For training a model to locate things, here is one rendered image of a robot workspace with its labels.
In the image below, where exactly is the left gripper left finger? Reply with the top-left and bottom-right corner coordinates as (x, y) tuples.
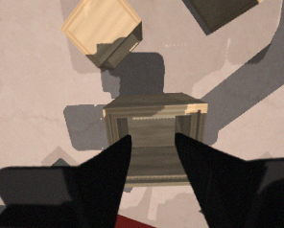
(0, 135), (132, 228)

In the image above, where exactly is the red flat block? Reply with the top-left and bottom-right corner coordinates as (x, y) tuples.
(115, 215), (156, 228)

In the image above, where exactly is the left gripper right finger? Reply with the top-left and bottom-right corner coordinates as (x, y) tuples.
(175, 133), (284, 228)

